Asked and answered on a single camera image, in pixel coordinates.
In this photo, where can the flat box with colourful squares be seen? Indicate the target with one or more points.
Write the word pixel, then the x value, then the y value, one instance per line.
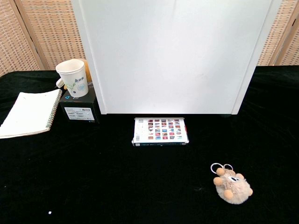
pixel 161 130

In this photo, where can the white upright board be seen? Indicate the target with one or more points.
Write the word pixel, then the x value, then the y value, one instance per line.
pixel 168 56

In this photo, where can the small black box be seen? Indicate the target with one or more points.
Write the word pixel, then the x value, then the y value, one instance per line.
pixel 79 106

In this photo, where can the black tablecloth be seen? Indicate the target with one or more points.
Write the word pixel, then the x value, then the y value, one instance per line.
pixel 116 177

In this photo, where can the white printed paper cup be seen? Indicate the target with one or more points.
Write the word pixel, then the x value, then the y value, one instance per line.
pixel 73 80

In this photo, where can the white spiral notebook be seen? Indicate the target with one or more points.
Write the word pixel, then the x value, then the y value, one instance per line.
pixel 28 114

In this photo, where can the woven folding screen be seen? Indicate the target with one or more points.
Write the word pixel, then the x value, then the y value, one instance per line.
pixel 46 30
pixel 280 42

